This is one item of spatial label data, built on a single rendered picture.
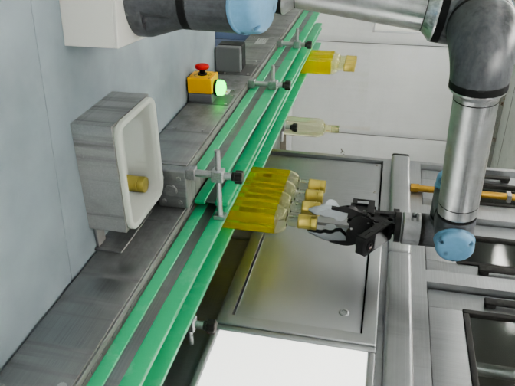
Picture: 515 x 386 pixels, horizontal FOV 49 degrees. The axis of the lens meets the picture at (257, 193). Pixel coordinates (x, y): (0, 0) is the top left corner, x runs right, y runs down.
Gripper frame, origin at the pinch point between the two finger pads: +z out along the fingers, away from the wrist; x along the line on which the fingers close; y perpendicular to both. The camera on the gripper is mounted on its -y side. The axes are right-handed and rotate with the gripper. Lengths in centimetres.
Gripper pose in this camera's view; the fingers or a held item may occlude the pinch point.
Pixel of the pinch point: (313, 222)
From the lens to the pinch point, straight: 134.7
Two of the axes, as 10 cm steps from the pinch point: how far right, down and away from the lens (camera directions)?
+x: -0.1, -8.6, -5.0
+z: -9.8, -1.0, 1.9
